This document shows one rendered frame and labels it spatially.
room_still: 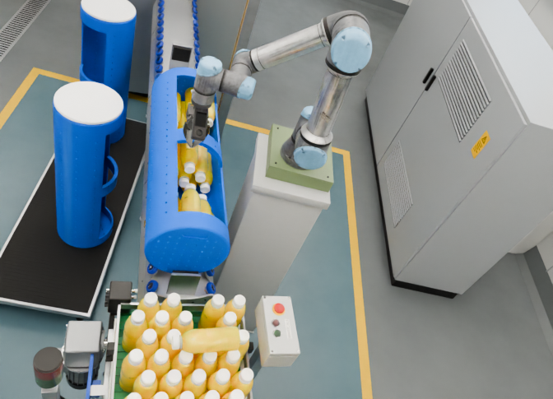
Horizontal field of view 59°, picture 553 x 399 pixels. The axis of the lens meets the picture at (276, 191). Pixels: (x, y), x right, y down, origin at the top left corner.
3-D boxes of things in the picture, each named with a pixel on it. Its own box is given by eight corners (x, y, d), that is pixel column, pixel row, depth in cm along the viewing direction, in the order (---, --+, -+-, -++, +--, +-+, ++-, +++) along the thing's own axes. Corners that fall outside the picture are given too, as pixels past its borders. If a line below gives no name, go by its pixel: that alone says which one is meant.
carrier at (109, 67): (94, 109, 332) (69, 132, 312) (99, -12, 272) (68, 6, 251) (132, 127, 332) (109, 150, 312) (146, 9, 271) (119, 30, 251)
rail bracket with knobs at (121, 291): (135, 296, 169) (138, 280, 162) (134, 315, 164) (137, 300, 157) (105, 295, 166) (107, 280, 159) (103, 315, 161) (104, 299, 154)
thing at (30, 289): (153, 140, 351) (155, 124, 341) (89, 330, 247) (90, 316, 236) (79, 122, 342) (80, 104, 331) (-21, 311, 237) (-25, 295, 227)
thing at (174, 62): (187, 70, 261) (192, 45, 251) (187, 74, 259) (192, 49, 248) (168, 67, 258) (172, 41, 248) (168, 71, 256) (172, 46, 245)
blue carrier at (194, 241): (206, 122, 236) (223, 75, 217) (216, 278, 179) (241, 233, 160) (146, 109, 225) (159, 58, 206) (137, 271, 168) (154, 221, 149)
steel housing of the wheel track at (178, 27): (191, 43, 336) (200, -3, 312) (204, 339, 195) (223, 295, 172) (149, 34, 327) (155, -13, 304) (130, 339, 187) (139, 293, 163)
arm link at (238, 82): (259, 68, 163) (227, 58, 162) (255, 86, 155) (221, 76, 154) (253, 87, 169) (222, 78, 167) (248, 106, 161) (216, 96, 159)
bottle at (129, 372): (121, 369, 152) (126, 343, 139) (144, 373, 153) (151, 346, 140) (115, 392, 147) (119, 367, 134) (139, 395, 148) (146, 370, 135)
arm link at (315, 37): (361, -7, 154) (227, 47, 171) (363, 7, 146) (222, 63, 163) (373, 25, 161) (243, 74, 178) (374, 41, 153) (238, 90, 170)
